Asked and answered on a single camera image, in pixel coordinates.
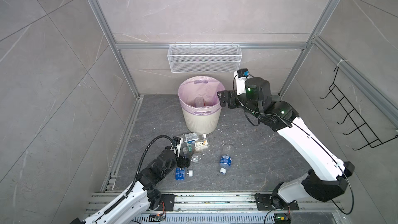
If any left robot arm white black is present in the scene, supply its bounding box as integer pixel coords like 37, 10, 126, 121
71, 146, 191, 224

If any cream ribbed waste bin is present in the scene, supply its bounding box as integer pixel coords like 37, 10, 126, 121
178, 76, 225, 134

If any black corrugated cable hose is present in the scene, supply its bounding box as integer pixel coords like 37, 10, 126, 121
125, 135, 174, 197

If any black wire hook rack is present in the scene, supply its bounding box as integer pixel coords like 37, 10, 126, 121
320, 66, 398, 151

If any aluminium rail base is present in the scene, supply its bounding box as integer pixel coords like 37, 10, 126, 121
82, 191, 346, 224

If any pink bin liner bag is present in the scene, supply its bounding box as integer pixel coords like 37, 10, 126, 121
178, 76, 225, 116

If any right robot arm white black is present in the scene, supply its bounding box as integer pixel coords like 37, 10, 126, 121
217, 75, 355, 209

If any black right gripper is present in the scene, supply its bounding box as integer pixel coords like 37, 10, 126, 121
217, 88, 261, 120

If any blue Fiji water bottle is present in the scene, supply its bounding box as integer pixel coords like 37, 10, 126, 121
194, 96, 205, 108

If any white wire mesh basket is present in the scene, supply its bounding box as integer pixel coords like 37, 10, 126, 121
167, 44, 243, 73

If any clear bottle blue label upright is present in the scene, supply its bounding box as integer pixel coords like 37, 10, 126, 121
219, 144, 236, 175

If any clear bottle white barcode label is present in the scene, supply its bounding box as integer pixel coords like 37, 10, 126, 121
180, 132, 200, 144

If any crushed bottle blue label lower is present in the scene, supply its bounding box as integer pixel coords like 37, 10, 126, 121
175, 167, 193, 181

